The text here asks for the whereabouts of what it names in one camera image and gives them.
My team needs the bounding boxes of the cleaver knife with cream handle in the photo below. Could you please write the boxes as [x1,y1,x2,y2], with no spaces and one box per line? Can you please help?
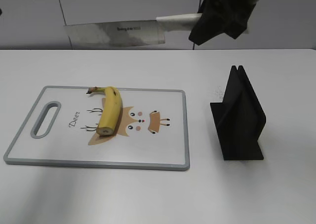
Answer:
[64,13,202,48]

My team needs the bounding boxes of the white deer cutting board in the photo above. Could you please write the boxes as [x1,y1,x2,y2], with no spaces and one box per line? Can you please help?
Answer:
[3,86,190,171]

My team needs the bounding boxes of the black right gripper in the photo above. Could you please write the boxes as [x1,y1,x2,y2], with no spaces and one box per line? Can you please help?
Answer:
[189,0,255,45]

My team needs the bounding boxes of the black knife stand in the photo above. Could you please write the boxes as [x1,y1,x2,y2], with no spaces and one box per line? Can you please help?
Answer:
[210,65,266,160]

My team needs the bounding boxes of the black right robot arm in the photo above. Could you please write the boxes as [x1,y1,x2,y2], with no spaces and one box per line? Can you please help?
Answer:
[189,0,259,45]

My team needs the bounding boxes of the yellow banana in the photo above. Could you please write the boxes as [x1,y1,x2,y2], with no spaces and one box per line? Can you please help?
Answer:
[87,86,122,136]

